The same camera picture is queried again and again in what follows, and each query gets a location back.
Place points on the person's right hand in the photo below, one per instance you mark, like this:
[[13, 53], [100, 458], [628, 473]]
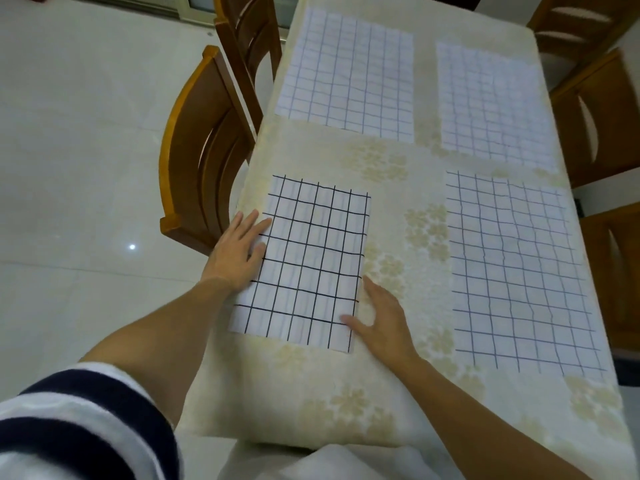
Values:
[[390, 339]]

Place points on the glass sliding door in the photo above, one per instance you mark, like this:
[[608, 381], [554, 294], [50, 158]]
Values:
[[150, 4]]

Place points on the wooden dining chair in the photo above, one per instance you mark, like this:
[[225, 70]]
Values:
[[230, 34], [565, 124], [595, 274], [575, 25], [185, 159]]

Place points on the person's right forearm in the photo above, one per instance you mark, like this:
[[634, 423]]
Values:
[[475, 429]]

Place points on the person's left hand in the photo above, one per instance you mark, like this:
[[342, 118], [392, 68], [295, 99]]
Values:
[[235, 254]]

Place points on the table with cream floral tablecloth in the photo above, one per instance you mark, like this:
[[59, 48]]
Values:
[[320, 154]]

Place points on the small black box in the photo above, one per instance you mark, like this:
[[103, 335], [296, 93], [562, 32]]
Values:
[[578, 207]]

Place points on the person's left forearm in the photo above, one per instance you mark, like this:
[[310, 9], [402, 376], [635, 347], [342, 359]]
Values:
[[160, 339]]

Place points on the earlier checked cloth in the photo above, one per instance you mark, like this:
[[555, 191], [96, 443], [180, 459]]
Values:
[[310, 264]]

